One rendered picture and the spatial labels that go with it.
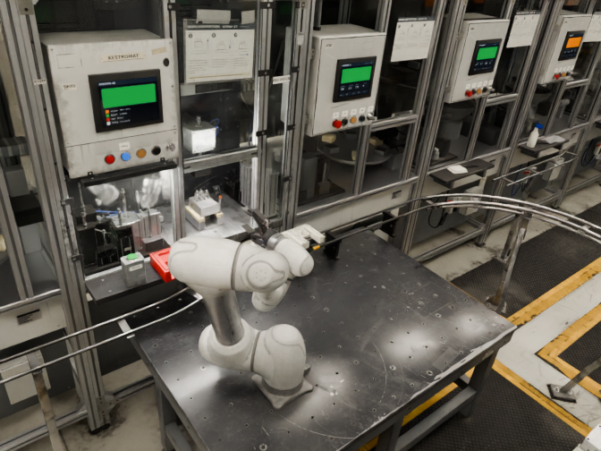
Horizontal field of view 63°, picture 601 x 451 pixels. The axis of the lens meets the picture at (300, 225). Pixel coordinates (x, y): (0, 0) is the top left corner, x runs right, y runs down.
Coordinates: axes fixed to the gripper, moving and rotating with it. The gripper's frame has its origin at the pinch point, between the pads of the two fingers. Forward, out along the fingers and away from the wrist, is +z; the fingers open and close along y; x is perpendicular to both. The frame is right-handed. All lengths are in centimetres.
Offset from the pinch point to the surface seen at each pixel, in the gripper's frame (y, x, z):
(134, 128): 40, 37, 20
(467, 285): -111, -193, -8
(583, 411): -112, -154, -115
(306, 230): -26, -44, 12
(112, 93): 54, 45, 18
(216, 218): -17.6, -3.6, 32.8
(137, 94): 53, 36, 18
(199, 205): -9.6, 3.8, 36.1
